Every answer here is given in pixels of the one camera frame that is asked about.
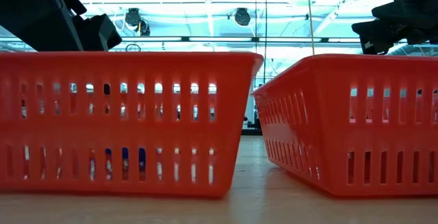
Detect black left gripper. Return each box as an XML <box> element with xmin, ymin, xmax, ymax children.
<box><xmin>0</xmin><ymin>0</ymin><xmax>123</xmax><ymax>52</ymax></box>

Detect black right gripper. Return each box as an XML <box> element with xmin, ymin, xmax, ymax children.
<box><xmin>352</xmin><ymin>0</ymin><xmax>438</xmax><ymax>55</ymax></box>

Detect red slotted plastic basket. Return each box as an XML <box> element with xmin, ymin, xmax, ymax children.
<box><xmin>252</xmin><ymin>53</ymin><xmax>438</xmax><ymax>197</ymax></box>
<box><xmin>0</xmin><ymin>51</ymin><xmax>264</xmax><ymax>197</ymax></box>

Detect black round ceiling fixture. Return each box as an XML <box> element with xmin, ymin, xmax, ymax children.
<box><xmin>233</xmin><ymin>8</ymin><xmax>252</xmax><ymax>27</ymax></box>
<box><xmin>124</xmin><ymin>8</ymin><xmax>151</xmax><ymax>37</ymax></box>

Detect long black cable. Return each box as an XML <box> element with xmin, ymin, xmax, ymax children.
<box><xmin>263</xmin><ymin>0</ymin><xmax>268</xmax><ymax>81</ymax></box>

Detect black ceiling rail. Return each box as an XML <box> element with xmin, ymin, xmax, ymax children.
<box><xmin>116</xmin><ymin>36</ymin><xmax>363</xmax><ymax>44</ymax></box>

